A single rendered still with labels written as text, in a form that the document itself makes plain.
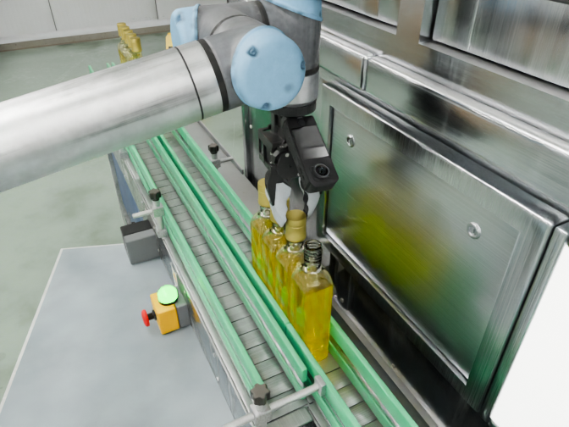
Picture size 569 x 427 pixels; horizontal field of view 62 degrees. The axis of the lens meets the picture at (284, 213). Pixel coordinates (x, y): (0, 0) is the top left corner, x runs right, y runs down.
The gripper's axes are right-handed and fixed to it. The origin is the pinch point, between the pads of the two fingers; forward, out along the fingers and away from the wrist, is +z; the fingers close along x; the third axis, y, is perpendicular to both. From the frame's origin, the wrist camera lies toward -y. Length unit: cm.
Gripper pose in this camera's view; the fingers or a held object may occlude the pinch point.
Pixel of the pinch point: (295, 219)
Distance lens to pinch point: 78.5
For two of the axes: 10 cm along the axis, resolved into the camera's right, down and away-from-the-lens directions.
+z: 0.0, 8.2, 5.8
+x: -9.2, 2.3, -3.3
